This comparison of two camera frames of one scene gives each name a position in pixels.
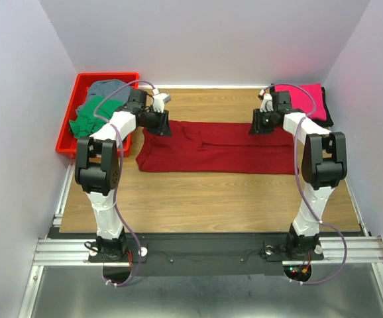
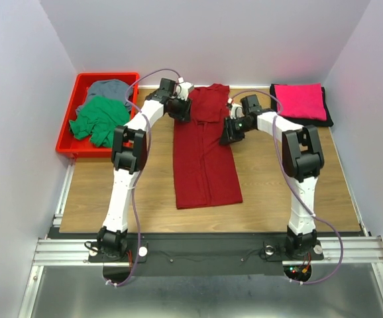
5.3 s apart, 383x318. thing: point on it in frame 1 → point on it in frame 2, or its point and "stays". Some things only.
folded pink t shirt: x=306 y=98 stays
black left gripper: x=162 y=127 → x=184 y=114
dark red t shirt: x=203 y=146 → x=205 y=169
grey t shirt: x=112 y=90 stays
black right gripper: x=256 y=127 → x=228 y=134
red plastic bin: x=67 y=143 stays
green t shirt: x=91 y=114 stays
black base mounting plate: x=205 y=254 stays
